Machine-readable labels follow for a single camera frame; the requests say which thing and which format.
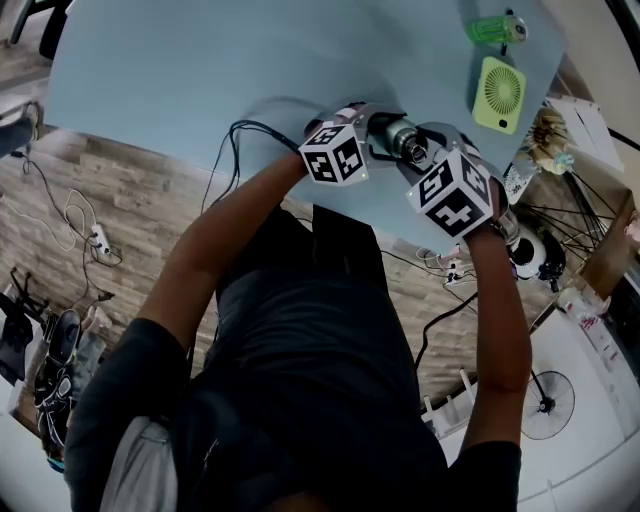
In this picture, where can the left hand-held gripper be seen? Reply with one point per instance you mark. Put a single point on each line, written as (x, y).
(330, 157)

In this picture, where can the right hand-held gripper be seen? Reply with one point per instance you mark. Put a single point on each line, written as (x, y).
(452, 197)

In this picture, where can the small steel cup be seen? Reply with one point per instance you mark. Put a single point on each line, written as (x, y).
(399, 136)

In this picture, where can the person's left forearm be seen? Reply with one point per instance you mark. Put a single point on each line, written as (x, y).
(230, 215)

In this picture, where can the person's right forearm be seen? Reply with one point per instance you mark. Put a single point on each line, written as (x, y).
(500, 310)

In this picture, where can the person's right hand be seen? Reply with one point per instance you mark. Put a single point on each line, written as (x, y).
(499, 200)

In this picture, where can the round patterned stool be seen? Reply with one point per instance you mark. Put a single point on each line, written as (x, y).
(517, 180)

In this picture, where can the green desk fan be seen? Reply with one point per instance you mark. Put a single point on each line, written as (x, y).
(499, 92)

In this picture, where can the white power strip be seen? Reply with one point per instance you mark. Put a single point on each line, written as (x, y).
(100, 239)
(452, 272)

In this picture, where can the dried flower bouquet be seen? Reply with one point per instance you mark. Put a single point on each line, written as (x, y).
(547, 142)

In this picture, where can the green plastic bottle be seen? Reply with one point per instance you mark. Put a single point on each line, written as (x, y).
(492, 29)

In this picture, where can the white and black round device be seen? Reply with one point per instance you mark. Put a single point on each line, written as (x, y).
(532, 257)

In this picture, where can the wooden side table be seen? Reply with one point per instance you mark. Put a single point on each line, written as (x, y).
(607, 245)

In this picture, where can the pink plush toy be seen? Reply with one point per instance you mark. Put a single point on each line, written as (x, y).
(633, 224)

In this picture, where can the person's clothed body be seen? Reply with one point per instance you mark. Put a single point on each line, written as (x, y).
(310, 390)

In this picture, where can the black floor fan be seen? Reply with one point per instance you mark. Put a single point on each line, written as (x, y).
(550, 404)

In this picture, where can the white desk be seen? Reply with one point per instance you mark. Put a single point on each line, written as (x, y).
(590, 390)

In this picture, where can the black folding stand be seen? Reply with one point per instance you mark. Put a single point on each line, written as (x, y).
(20, 320)

